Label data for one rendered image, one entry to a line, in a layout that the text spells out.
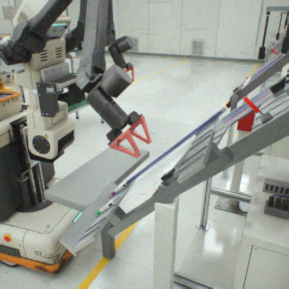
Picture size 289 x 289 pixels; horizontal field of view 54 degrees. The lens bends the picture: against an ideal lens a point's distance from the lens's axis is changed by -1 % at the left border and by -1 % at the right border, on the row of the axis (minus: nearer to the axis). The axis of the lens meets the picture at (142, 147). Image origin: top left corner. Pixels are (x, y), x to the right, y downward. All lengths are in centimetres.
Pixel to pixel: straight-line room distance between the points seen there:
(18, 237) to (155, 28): 949
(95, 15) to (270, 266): 102
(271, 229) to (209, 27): 909
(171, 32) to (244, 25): 235
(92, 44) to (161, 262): 69
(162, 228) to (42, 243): 88
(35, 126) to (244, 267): 112
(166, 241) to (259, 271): 43
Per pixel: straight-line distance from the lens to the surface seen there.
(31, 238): 165
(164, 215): 85
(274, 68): 233
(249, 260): 118
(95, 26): 89
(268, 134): 91
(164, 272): 100
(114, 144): 73
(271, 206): 121
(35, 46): 121
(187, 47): 1019
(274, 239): 112
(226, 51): 989
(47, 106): 139
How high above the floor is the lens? 132
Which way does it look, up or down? 25 degrees down
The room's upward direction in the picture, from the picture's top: straight up
